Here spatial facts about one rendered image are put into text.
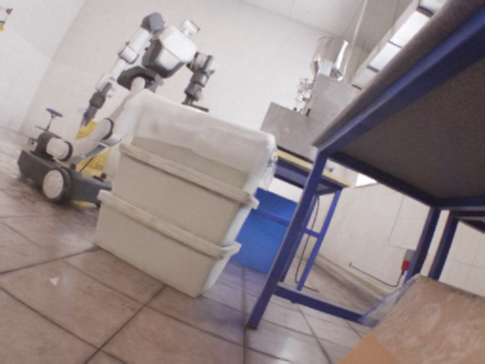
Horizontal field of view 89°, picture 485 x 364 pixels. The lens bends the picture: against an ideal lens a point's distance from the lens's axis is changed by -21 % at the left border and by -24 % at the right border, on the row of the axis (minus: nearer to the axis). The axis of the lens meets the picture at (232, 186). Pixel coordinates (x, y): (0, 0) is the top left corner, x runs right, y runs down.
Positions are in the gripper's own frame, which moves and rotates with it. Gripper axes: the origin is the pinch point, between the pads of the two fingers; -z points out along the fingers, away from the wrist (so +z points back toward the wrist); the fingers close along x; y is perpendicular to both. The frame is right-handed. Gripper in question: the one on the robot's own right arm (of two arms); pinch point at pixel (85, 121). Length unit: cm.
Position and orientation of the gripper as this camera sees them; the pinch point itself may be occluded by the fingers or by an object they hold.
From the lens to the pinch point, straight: 188.0
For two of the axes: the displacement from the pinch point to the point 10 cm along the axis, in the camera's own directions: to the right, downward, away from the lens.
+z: 4.1, -8.9, 1.7
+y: 6.4, 4.2, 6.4
